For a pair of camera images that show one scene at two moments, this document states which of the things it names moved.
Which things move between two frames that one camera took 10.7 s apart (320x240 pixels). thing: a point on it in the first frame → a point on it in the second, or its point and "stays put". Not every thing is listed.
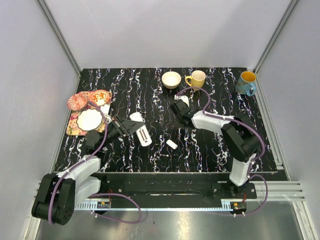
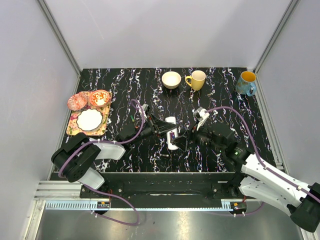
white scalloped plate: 89,119 stays put
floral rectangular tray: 73,128 stays put
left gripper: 125,127 → 160,126
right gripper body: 180,118 → 192,132
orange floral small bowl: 99,97 stays put
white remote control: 143,134 → 171,119
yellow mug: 198,79 stays put
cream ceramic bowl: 171,79 stays put
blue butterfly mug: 246,84 stays put
